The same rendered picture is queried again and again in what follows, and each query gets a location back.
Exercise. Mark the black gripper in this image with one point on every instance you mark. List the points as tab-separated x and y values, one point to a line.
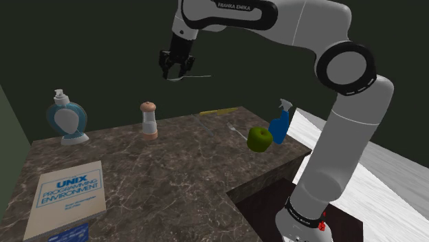
181	47

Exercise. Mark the silver spoon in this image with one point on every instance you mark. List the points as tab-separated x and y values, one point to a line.
187	77

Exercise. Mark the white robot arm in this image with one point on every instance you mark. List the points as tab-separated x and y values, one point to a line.
348	140

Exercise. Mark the yellow pencil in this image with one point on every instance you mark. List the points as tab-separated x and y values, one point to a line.
219	111

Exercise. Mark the wooden salt grinder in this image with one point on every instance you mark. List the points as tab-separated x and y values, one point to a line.
149	124

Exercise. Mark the grey table knife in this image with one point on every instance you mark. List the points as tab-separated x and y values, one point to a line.
202	125

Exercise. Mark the silver fork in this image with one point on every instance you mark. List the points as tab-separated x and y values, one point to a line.
236	131

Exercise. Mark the green apple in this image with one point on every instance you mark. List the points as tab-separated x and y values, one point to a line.
259	140

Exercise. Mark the blue spray bottle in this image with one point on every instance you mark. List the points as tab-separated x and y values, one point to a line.
280	129

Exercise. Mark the blue soap dispenser bottle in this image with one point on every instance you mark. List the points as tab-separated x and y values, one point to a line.
67	120

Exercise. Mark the dark robot stand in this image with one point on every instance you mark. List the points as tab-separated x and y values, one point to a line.
261	207

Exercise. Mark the beige book with blue print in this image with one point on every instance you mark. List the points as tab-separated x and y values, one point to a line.
68	197

